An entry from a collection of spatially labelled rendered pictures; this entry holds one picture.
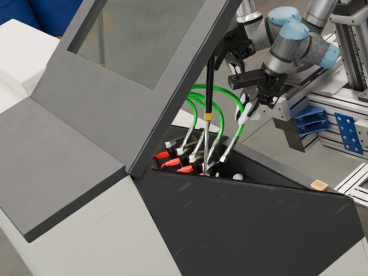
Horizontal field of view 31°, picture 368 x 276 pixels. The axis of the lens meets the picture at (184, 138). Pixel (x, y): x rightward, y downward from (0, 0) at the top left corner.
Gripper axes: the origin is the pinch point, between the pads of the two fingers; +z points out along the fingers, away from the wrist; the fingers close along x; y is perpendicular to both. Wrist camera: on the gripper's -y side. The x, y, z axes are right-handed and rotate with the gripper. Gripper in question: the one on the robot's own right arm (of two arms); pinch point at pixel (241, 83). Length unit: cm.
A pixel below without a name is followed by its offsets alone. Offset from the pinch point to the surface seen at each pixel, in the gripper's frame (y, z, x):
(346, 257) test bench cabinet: -12, 45, -47
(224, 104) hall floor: 86, 123, 198
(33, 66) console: -54, -32, 30
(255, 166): -6.9, 31.2, -0.6
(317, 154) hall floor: 79, 123, 93
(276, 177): -6.9, 31.2, -12.6
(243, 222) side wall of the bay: -39, 9, -47
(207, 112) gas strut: -35, -25, -45
